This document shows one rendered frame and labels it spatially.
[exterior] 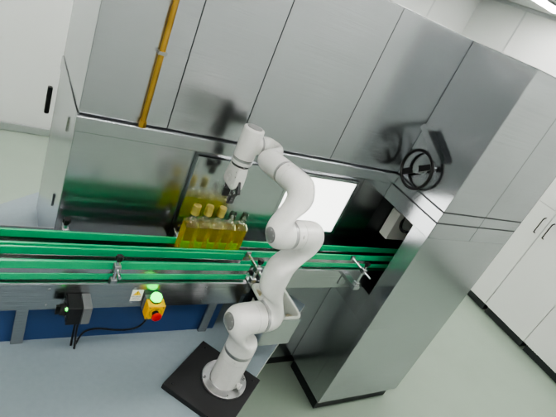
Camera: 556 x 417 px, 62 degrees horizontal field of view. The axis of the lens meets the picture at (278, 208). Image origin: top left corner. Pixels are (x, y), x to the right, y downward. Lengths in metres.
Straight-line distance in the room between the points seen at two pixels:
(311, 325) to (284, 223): 1.70
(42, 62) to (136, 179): 3.02
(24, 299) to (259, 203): 1.03
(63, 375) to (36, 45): 3.41
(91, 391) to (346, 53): 1.64
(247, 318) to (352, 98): 1.08
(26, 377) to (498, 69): 2.27
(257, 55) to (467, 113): 1.06
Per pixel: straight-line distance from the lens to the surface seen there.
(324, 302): 2.98
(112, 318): 2.01
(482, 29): 6.67
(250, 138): 1.77
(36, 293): 1.83
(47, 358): 1.97
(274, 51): 1.88
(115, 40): 1.70
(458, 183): 2.34
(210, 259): 2.02
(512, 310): 5.35
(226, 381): 1.94
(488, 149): 2.31
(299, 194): 1.50
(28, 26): 4.74
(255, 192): 2.12
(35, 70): 4.86
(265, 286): 1.64
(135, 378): 1.96
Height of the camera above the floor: 2.26
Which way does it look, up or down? 26 degrees down
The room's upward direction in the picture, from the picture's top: 25 degrees clockwise
